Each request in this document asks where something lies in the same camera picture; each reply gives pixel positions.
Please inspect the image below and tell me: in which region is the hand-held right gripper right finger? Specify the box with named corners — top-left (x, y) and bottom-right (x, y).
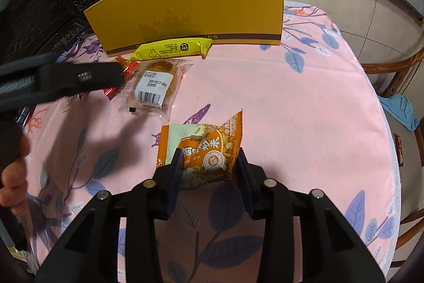
top-left (233, 148), bottom-right (386, 283)

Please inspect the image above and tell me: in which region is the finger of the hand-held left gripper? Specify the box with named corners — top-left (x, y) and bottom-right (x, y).
top-left (41, 62), bottom-right (126, 101)

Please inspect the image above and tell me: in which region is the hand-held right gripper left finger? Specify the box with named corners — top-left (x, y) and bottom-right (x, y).
top-left (35, 148), bottom-right (185, 283)

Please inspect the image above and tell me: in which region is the orange snack packet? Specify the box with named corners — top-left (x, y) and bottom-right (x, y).
top-left (156, 109), bottom-right (243, 189)

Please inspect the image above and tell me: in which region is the red snack packet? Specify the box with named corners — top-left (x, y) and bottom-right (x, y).
top-left (103, 58), bottom-right (141, 101)

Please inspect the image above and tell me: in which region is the yellow cardboard box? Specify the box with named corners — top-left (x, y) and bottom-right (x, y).
top-left (83, 0), bottom-right (284, 57)

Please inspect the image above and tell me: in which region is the person's left hand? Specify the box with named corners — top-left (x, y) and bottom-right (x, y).
top-left (0, 136), bottom-right (30, 217)

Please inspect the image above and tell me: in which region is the white label cake packet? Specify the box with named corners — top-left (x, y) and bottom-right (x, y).
top-left (117, 58), bottom-right (193, 123)

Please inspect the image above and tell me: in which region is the pink floral tablecloth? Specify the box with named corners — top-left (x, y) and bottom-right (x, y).
top-left (7, 1), bottom-right (403, 283)

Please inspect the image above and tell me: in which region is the yellow snack bar packet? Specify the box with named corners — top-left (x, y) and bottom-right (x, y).
top-left (132, 38), bottom-right (213, 62)

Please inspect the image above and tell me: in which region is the dark red packet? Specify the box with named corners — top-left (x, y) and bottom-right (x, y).
top-left (394, 134), bottom-right (405, 167)

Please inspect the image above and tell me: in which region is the blue cloth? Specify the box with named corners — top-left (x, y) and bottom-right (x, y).
top-left (378, 94), bottom-right (421, 133)

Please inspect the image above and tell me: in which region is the wooden chair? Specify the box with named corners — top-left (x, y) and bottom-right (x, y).
top-left (360, 47), bottom-right (424, 247)

